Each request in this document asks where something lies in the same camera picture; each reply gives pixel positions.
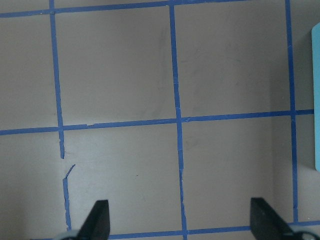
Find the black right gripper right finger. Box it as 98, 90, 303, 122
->
250, 197, 296, 240

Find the brown paper table cover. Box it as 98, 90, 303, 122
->
0, 0, 320, 240

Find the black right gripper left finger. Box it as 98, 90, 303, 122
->
76, 199, 111, 240

